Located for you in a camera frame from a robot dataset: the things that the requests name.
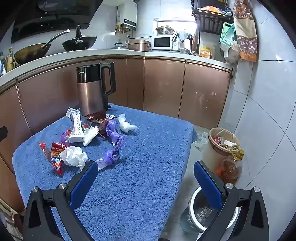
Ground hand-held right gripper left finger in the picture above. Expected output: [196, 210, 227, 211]
[22, 160, 99, 241]

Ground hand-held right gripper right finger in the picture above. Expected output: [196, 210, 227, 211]
[193, 160, 271, 241]

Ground dark red snack wrapper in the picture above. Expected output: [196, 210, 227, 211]
[86, 111, 116, 139]

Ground white trash bin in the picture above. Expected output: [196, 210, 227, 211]
[180, 185, 240, 233]

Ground cooking oil bottle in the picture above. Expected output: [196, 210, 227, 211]
[215, 146, 245, 186]

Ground crumpled white tissue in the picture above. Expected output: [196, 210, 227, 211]
[60, 146, 88, 171]

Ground wicker basket on floor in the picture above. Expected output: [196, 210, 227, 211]
[202, 127, 242, 172]

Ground bright red snack wrapper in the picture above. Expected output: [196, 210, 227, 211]
[39, 142, 68, 177]

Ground purple plastic bag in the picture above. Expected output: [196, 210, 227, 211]
[95, 118, 127, 171]

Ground clear crumpled plastic bag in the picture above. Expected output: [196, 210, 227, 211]
[193, 132, 210, 152]

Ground twisted white tissue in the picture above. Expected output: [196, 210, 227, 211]
[83, 126, 100, 147]

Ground white patterned carton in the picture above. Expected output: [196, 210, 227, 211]
[69, 110, 85, 143]

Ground blue terry towel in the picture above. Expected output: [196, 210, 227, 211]
[12, 103, 195, 241]

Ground knotted white plastic bag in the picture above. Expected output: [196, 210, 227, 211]
[117, 113, 137, 133]

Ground copper kitchen cabinet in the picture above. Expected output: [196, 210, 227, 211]
[0, 56, 233, 209]

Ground yellow food package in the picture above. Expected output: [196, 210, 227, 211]
[199, 44, 214, 59]

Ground hanging white plastic bag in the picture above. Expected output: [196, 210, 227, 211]
[223, 40, 240, 65]

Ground black frying pan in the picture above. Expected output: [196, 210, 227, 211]
[62, 25, 97, 52]

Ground glass seasoning bottle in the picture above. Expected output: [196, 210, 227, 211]
[5, 47, 15, 73]

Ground black kitchen faucet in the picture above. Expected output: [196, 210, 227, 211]
[171, 31, 193, 55]

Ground rose gold rice cooker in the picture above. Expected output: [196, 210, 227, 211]
[128, 40, 152, 52]

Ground white microwave oven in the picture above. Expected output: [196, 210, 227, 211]
[152, 35, 179, 51]

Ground teal plastic bins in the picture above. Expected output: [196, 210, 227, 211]
[219, 23, 237, 48]

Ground white dish cloth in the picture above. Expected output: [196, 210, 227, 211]
[178, 30, 193, 42]

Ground floral beige apron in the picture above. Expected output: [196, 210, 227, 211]
[232, 0, 258, 62]

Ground steel pot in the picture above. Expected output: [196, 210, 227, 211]
[155, 25, 176, 36]

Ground black dish rack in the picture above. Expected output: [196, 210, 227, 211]
[191, 0, 235, 35]

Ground black range hood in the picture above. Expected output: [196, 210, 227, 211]
[10, 0, 104, 43]

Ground white water heater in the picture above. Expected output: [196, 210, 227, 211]
[116, 0, 138, 32]

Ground steel kettle with black handle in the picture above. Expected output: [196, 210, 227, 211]
[76, 61, 117, 118]

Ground steel wok with handle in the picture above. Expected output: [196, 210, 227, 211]
[14, 29, 71, 65]

